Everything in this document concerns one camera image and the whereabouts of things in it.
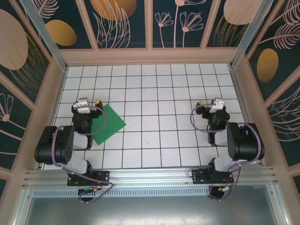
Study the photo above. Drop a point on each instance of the aluminium mounting rail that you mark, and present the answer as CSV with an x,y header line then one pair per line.
x,y
150,175

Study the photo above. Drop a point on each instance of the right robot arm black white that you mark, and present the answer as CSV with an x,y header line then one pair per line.
x,y
246,143

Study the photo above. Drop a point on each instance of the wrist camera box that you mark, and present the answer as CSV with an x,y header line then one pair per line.
x,y
80,106
216,105

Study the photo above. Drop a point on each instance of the aluminium side rail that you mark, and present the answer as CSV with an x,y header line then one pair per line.
x,y
239,93
40,167

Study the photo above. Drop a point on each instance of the aluminium corner post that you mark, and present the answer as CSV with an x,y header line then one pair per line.
x,y
49,39
249,35

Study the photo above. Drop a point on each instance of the green paper sheet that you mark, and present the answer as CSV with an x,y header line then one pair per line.
x,y
110,126

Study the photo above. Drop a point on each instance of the yellow power connector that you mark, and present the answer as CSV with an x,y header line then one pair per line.
x,y
220,189
95,188

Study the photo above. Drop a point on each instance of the grey metal sheet panel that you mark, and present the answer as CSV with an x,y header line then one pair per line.
x,y
150,211

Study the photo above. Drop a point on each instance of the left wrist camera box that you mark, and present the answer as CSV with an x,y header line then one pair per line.
x,y
80,106

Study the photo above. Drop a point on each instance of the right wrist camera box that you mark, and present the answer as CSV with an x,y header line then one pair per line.
x,y
216,105

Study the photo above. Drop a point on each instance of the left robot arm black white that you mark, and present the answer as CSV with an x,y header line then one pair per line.
x,y
65,145

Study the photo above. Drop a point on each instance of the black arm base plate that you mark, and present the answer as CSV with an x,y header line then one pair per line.
x,y
103,177
199,178

